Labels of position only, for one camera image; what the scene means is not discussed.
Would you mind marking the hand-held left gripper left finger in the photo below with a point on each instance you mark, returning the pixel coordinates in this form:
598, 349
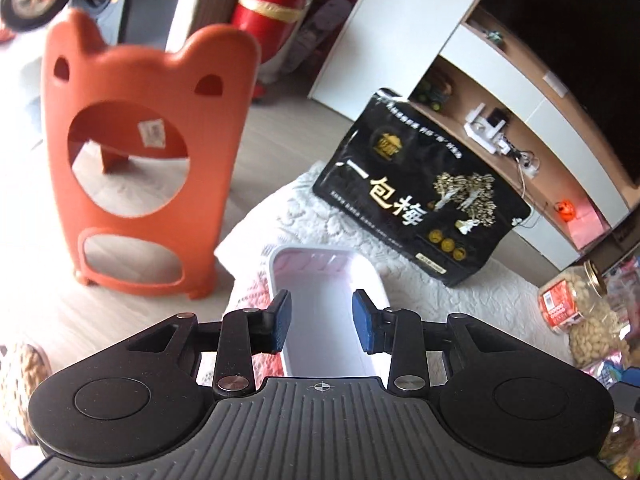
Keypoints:
280, 321

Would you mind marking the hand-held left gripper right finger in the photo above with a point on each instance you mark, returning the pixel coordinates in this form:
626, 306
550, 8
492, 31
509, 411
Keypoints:
363, 321

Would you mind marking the white plastic container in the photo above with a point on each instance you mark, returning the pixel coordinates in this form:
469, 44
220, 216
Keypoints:
330, 320

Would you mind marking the white lace tablecloth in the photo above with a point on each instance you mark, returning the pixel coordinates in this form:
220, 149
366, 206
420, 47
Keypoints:
310, 215

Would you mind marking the black snack bag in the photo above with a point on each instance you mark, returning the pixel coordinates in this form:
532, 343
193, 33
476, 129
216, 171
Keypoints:
425, 195

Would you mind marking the orange plastic chair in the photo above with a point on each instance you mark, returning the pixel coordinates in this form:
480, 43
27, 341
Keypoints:
145, 170

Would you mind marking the peanut jar with red label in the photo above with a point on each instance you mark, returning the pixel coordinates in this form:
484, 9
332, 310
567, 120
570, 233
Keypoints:
585, 320

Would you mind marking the white router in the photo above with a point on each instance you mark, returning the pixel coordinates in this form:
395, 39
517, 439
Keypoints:
485, 127

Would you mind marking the orange pumpkin toy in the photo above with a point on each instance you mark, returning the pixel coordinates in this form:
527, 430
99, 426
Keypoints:
564, 211

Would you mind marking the green toy tractor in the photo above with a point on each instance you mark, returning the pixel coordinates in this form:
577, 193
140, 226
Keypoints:
435, 92

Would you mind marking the pink paper bag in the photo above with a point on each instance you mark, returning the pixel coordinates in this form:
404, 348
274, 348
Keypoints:
590, 225

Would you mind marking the white wooden tv cabinet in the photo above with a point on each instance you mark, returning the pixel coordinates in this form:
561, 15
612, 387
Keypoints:
525, 125

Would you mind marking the brown blurred basket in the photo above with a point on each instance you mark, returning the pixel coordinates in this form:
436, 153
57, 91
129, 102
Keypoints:
22, 390

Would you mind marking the skateboard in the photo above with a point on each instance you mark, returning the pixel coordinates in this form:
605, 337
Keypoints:
315, 35

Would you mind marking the red drum-shaped container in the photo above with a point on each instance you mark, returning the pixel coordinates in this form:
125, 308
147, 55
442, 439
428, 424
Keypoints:
267, 15

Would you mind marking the black television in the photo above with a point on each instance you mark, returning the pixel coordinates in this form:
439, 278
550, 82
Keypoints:
575, 35

